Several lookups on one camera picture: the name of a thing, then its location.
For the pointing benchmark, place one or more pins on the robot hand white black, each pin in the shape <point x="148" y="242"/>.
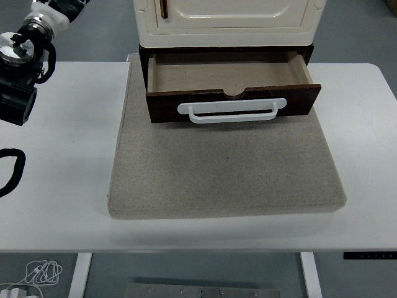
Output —
<point x="57" y="18"/>

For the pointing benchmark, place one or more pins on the dark wooden drawer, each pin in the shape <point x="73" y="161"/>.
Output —
<point x="217" y="74"/>

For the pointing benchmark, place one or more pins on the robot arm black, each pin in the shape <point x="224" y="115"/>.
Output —
<point x="15" y="99"/>

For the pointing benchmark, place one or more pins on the cream cabinet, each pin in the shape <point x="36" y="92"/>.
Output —
<point x="232" y="34"/>

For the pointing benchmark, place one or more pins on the beige grey mat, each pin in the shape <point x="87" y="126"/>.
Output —
<point x="217" y="174"/>

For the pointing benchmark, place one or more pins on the white table leg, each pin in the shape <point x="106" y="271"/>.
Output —
<point x="311" y="276"/>
<point x="79" y="276"/>

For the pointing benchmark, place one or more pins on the white charger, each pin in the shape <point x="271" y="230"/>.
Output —
<point x="18" y="293"/>

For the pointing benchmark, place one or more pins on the brown cardboard box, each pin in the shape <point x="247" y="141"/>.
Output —
<point x="392" y="6"/>

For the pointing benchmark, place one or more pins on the black table control panel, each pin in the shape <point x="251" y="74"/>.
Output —
<point x="369" y="255"/>

